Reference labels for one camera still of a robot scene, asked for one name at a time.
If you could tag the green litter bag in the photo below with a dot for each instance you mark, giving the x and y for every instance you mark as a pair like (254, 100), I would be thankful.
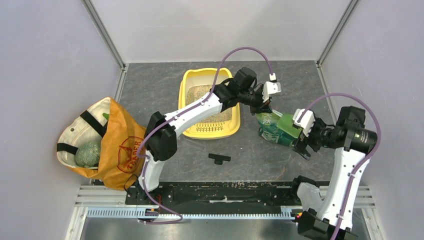
(277, 127)

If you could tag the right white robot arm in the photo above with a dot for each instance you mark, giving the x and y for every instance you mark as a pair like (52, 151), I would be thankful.
(331, 216)

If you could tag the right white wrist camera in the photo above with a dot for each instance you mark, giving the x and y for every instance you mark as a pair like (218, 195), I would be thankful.
(304, 119)

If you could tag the green round melon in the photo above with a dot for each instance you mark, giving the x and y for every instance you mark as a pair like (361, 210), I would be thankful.
(88, 154)

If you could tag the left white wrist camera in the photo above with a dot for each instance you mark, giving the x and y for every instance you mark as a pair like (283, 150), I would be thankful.
(270, 88)

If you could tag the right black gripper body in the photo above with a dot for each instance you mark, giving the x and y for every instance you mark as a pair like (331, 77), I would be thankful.
(319, 135)

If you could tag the black plastic clip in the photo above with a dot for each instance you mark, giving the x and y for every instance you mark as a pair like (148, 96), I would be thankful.
(219, 159)

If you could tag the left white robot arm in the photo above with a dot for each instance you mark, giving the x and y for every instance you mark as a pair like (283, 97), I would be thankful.
(160, 140)

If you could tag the orange tote bag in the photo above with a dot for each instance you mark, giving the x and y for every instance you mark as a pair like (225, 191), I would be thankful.
(120, 137)

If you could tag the aluminium frame rail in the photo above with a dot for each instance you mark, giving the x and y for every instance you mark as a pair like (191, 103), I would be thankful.
(100, 196)

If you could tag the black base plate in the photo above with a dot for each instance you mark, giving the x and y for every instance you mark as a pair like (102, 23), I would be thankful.
(218, 197)

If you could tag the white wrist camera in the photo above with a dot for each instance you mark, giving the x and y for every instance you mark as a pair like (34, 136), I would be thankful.
(270, 88)
(304, 119)

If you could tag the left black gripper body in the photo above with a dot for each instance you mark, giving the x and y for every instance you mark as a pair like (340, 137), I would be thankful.
(257, 103)

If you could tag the yellow litter box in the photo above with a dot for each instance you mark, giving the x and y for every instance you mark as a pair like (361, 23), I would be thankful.
(196, 85)

